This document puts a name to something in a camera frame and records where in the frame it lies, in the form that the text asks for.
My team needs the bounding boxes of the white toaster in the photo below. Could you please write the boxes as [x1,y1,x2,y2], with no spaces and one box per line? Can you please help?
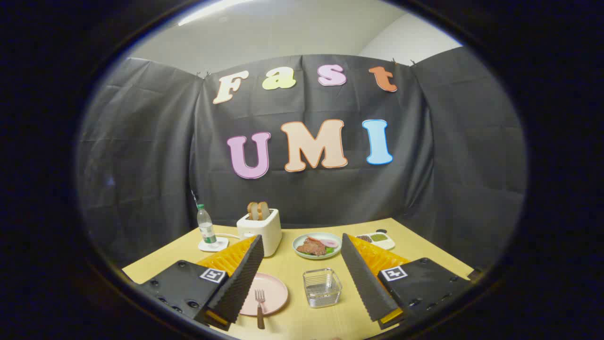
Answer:
[236,209,283,257]

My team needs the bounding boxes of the fork with wooden handle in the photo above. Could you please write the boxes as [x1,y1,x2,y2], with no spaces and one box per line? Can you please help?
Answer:
[255,289,266,330]

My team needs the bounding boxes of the light green plate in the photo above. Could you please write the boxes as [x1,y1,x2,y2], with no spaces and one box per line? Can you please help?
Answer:
[292,232,342,260]

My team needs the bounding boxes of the white divided tray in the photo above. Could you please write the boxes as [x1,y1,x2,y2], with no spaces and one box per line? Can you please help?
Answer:
[355,232,396,250]

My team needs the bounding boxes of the brown meat slices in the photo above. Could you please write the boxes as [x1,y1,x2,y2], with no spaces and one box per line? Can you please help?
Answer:
[296,238,327,256]

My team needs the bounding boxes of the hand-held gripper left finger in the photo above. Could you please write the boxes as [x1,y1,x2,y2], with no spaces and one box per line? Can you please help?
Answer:
[134,235,265,331]

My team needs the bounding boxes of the clear plastic water bottle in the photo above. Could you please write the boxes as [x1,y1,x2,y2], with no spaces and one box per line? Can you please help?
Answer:
[197,204,218,245]

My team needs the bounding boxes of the pink plate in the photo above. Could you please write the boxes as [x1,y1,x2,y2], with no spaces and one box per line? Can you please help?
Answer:
[239,272,289,316]

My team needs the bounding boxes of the metal wire basket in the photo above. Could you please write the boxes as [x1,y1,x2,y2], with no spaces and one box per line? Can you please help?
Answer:
[303,268,343,308]

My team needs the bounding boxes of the white square coaster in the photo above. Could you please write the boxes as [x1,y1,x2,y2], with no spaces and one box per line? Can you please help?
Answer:
[198,237,229,252]

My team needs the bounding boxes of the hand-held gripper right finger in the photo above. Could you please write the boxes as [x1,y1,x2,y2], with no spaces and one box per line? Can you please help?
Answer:
[341,233,475,330]

